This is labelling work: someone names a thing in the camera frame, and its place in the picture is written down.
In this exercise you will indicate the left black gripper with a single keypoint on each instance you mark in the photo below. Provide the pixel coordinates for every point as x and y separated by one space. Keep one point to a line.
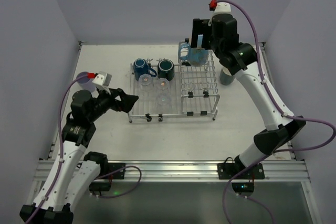
115 98

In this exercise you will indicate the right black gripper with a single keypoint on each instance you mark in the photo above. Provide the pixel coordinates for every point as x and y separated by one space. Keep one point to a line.
198 28

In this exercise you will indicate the lavender plastic cup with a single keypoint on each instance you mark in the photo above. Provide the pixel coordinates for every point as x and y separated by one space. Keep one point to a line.
85 82

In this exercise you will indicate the grey blue mug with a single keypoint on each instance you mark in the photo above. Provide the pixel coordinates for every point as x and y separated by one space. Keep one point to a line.
225 77

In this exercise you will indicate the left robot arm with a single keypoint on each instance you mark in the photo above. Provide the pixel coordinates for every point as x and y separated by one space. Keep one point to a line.
74 170

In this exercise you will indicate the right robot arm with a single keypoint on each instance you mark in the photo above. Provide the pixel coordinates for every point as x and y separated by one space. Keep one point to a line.
220 35

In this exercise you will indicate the clear glass back left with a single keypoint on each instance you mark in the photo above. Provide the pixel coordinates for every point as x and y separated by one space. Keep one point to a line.
146 82

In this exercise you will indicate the clear glass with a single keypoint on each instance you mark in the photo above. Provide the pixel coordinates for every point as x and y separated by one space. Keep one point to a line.
162 85
146 82
163 102

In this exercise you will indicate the light blue ceramic mug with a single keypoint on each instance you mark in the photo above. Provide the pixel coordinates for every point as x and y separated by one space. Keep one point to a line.
194 56

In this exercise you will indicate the dark blue mug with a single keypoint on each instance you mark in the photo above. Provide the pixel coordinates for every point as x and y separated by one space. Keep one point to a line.
140 67

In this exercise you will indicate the clear glass front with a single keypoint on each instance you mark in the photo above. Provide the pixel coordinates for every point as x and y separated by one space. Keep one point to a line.
163 102

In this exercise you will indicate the clear glass back right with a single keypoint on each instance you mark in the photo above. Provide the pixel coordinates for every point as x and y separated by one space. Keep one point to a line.
162 85

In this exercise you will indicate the dark green mug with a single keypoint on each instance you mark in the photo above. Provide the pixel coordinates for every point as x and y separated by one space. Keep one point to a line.
165 69

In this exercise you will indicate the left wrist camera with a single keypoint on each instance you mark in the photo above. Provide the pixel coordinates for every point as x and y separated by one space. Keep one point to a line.
102 81

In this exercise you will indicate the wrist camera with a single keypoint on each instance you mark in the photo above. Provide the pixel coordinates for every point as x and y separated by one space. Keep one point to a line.
102 81
222 7

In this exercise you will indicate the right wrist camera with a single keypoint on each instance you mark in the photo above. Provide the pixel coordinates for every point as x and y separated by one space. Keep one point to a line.
222 7

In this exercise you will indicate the silver wire dish rack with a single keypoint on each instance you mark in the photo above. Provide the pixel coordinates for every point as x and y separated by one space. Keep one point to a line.
193 91

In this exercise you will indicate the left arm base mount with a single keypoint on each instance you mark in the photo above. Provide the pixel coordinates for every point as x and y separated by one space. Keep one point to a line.
114 171

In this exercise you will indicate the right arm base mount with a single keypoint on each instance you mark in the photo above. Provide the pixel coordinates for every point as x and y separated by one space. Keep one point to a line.
231 167

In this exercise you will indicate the aluminium frame rail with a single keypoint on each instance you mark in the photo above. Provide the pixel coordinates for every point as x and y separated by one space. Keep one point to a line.
206 171

